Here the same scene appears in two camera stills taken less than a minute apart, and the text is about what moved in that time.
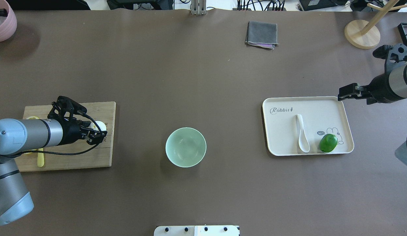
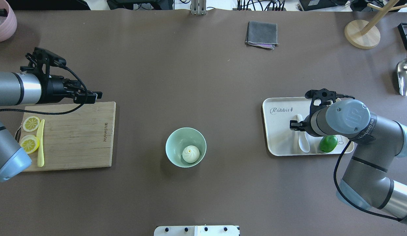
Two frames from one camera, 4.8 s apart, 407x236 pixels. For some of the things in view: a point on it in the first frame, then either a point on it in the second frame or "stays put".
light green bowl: x=186 y=147 stays put
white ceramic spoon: x=303 y=143 stays put
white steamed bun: x=101 y=125 → x=191 y=154
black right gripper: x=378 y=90 → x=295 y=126
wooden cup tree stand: x=364 y=34 stays put
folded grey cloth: x=262 y=34 stays put
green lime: x=328 y=142 stays put
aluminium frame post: x=198 y=7 stays put
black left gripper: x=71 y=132 → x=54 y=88
